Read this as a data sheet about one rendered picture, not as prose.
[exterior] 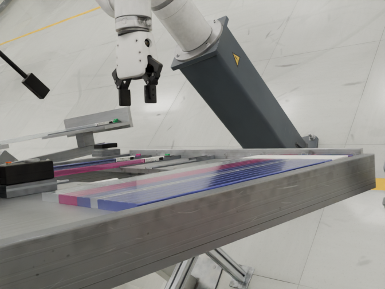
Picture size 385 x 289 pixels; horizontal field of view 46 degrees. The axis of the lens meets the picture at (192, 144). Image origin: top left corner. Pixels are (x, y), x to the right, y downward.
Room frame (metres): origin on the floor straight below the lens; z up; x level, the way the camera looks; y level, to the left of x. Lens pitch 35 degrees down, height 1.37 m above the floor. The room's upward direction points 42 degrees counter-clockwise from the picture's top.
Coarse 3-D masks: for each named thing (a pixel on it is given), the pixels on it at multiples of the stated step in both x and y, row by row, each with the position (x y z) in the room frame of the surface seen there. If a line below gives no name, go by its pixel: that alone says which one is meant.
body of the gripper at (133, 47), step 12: (120, 36) 1.03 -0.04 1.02; (132, 36) 0.99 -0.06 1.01; (144, 36) 0.98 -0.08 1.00; (120, 48) 1.02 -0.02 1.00; (132, 48) 0.98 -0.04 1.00; (144, 48) 0.96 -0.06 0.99; (120, 60) 1.01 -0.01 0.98; (132, 60) 0.97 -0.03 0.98; (144, 60) 0.95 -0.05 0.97; (120, 72) 1.01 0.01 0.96; (132, 72) 0.97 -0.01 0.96; (144, 72) 0.94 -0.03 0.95
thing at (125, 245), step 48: (240, 192) 0.40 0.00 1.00; (288, 192) 0.43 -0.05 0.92; (336, 192) 0.47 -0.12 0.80; (0, 240) 0.31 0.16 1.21; (48, 240) 0.31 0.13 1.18; (96, 240) 0.32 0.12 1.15; (144, 240) 0.33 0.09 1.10; (192, 240) 0.35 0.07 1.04; (0, 288) 0.28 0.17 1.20; (48, 288) 0.29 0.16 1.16; (96, 288) 0.30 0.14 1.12
